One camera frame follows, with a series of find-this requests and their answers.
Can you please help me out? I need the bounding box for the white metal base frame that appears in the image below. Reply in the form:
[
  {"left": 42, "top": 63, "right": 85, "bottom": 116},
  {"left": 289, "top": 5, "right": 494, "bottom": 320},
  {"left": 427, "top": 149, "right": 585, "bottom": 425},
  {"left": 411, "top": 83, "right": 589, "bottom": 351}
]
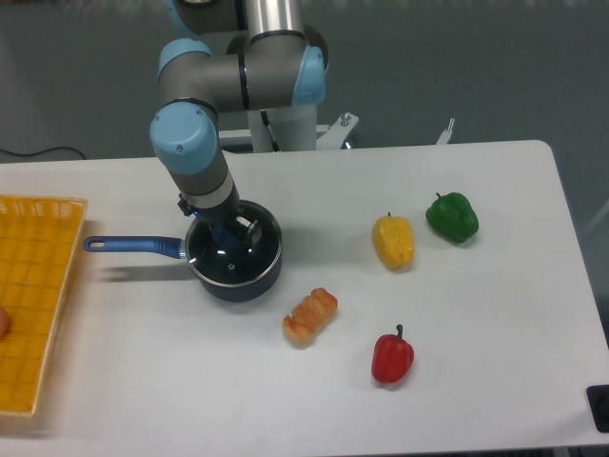
[{"left": 217, "top": 111, "right": 457, "bottom": 154}]

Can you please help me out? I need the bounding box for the black device at table edge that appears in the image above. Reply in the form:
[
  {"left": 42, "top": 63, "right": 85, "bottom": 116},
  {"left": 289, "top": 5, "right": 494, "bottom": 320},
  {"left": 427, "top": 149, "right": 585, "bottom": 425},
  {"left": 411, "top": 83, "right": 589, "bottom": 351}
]
[{"left": 586, "top": 385, "right": 609, "bottom": 433}]

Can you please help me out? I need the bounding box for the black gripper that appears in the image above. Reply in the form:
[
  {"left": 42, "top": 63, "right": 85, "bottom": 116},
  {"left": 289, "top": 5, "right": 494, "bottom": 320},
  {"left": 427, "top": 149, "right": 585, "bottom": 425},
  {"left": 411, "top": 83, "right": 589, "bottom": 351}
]
[{"left": 178, "top": 189, "right": 262, "bottom": 247}]

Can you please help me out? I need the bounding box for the dark blue saucepan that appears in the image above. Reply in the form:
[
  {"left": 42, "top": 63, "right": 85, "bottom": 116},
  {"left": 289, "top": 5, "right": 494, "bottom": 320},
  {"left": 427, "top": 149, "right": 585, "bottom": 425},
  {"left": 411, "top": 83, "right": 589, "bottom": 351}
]
[{"left": 84, "top": 200, "right": 283, "bottom": 302}]

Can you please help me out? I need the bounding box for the toasted bread pastry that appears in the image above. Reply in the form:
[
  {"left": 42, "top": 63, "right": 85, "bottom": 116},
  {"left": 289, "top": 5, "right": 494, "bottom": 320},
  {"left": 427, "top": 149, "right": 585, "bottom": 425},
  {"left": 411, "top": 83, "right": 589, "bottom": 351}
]
[{"left": 282, "top": 288, "right": 339, "bottom": 348}]

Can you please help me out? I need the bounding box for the yellow bell pepper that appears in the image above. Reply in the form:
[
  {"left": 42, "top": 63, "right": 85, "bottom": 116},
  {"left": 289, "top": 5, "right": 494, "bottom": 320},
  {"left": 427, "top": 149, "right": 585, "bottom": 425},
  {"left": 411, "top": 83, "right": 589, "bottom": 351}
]
[{"left": 371, "top": 212, "right": 415, "bottom": 270}]

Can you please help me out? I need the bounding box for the black floor cable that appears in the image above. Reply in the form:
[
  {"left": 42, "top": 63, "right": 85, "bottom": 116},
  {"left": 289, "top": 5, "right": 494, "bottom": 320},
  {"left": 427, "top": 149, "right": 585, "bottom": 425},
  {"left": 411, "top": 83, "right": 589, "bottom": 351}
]
[{"left": 0, "top": 146, "right": 88, "bottom": 160}]

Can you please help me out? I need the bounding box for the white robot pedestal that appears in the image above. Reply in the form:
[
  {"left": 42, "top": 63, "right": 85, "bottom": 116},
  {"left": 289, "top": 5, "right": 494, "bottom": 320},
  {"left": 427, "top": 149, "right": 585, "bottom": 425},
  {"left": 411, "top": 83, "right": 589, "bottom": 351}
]
[{"left": 246, "top": 28, "right": 330, "bottom": 153}]

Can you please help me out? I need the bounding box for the yellow woven basket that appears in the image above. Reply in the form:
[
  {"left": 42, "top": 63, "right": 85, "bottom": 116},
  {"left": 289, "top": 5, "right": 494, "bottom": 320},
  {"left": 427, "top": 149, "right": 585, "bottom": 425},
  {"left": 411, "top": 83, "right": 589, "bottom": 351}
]
[{"left": 1, "top": 194, "right": 88, "bottom": 417}]

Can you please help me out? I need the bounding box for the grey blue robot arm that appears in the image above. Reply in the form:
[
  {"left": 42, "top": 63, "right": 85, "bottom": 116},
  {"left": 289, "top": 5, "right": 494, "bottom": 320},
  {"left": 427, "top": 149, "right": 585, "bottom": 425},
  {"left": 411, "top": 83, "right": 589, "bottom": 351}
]
[{"left": 149, "top": 1, "right": 325, "bottom": 245}]

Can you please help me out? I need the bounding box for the orange object in basket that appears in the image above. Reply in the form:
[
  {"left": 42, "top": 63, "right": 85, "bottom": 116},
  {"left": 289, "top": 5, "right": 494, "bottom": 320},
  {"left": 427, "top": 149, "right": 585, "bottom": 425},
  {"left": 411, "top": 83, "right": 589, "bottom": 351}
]
[{"left": 0, "top": 307, "right": 10, "bottom": 338}]

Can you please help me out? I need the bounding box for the green bell pepper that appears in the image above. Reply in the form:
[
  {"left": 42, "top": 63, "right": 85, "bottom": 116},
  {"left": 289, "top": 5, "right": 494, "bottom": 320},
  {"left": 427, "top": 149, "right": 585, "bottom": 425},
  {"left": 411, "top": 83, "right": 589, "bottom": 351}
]
[{"left": 425, "top": 192, "right": 480, "bottom": 244}]

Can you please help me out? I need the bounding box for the red bell pepper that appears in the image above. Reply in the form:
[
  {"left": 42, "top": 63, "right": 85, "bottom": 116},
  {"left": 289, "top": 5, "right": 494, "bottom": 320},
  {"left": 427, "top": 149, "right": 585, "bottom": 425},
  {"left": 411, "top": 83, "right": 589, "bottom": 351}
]
[{"left": 371, "top": 324, "right": 415, "bottom": 384}]

